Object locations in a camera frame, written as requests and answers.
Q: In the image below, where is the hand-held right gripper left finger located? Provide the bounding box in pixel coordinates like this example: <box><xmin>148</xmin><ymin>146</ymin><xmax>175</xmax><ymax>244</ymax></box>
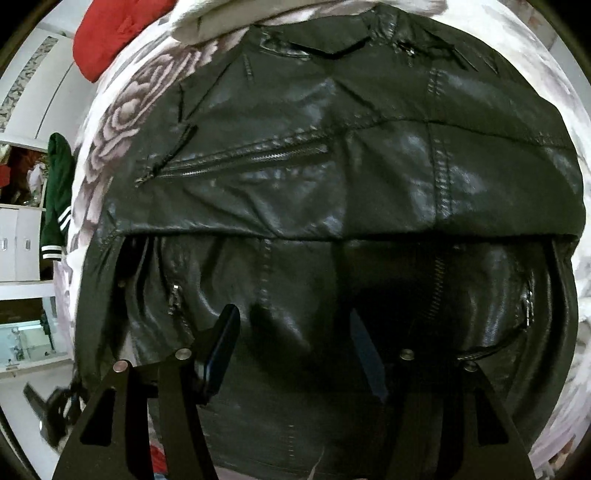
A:
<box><xmin>51</xmin><ymin>304</ymin><xmax>242</xmax><ymax>480</ymax></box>

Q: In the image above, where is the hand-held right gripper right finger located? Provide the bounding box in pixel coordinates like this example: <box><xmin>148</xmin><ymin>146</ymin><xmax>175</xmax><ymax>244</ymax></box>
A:
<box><xmin>350</xmin><ymin>309</ymin><xmax>539</xmax><ymax>480</ymax></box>

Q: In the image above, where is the black leather jacket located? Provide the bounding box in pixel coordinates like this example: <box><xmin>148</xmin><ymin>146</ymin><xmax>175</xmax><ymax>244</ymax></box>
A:
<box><xmin>74</xmin><ymin>9</ymin><xmax>585</xmax><ymax>476</ymax></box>

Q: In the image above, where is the glass panel furniture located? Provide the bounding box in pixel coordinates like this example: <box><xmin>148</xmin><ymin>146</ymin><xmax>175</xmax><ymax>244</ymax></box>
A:
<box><xmin>0</xmin><ymin>318</ymin><xmax>63</xmax><ymax>367</ymax></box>

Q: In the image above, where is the white wardrobe drawer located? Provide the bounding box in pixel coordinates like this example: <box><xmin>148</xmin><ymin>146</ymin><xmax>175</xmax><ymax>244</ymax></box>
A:
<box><xmin>0</xmin><ymin>206</ymin><xmax>18</xmax><ymax>282</ymax></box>
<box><xmin>16</xmin><ymin>206</ymin><xmax>48</xmax><ymax>282</ymax></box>

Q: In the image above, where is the green jacket with white stripes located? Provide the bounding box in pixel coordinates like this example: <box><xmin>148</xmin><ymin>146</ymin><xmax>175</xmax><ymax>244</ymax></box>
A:
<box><xmin>39</xmin><ymin>133</ymin><xmax>77</xmax><ymax>262</ymax></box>

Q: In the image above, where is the bed with floral blanket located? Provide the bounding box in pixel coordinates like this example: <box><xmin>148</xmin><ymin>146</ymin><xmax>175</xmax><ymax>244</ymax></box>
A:
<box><xmin>53</xmin><ymin>0</ymin><xmax>591</xmax><ymax>480</ymax></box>

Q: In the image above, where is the white sliding-door wardrobe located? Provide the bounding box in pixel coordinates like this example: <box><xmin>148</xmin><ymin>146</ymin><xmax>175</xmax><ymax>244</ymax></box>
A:
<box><xmin>0</xmin><ymin>28</ymin><xmax>90</xmax><ymax>370</ymax></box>

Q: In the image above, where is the white folded garment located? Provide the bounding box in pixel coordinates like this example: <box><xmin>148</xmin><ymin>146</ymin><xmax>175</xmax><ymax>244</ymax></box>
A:
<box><xmin>168</xmin><ymin>0</ymin><xmax>384</xmax><ymax>45</ymax></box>

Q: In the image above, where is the red quilt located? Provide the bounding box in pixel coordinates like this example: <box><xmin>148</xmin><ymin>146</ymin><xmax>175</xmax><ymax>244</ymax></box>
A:
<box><xmin>72</xmin><ymin>0</ymin><xmax>178</xmax><ymax>84</ymax></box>

